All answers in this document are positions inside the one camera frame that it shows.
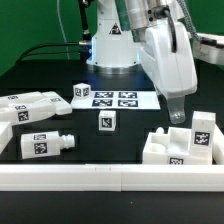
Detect black cables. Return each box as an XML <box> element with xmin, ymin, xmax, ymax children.
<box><xmin>16</xmin><ymin>40</ymin><xmax>93</xmax><ymax>64</ymax></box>

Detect white front fence rail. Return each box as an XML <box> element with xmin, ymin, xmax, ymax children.
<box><xmin>0</xmin><ymin>164</ymin><xmax>224</xmax><ymax>192</ymax></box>

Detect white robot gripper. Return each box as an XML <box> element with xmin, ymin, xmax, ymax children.
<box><xmin>139</xmin><ymin>20</ymin><xmax>197</xmax><ymax>124</ymax></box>

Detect white left fence block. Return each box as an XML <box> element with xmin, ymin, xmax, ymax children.
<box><xmin>0</xmin><ymin>122</ymin><xmax>13</xmax><ymax>154</ymax></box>

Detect white tagged bar part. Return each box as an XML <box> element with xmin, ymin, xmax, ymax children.
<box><xmin>0</xmin><ymin>101</ymin><xmax>55</xmax><ymax>126</ymax></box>

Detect small white tagged cube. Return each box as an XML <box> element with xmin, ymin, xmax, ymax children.
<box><xmin>98</xmin><ymin>110</ymin><xmax>116</xmax><ymax>131</ymax></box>

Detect rear white tagged cube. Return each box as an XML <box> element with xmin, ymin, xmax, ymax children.
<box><xmin>73</xmin><ymin>83</ymin><xmax>91</xmax><ymax>99</ymax></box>

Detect thin white cable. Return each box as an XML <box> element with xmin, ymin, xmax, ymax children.
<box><xmin>56</xmin><ymin>0</ymin><xmax>72</xmax><ymax>61</ymax></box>

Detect white long chair back part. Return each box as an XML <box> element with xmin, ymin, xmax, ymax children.
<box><xmin>0</xmin><ymin>91</ymin><xmax>72</xmax><ymax>115</ymax></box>

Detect white chair seat part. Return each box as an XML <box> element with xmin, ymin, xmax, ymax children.
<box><xmin>142</xmin><ymin>126</ymin><xmax>214</xmax><ymax>166</ymax></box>

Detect grey braided cable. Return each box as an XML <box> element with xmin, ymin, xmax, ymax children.
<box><xmin>176</xmin><ymin>0</ymin><xmax>203</xmax><ymax>43</ymax></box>

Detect paper sheet with tags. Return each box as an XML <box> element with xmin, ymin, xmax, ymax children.
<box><xmin>71</xmin><ymin>91</ymin><xmax>160</xmax><ymax>110</ymax></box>

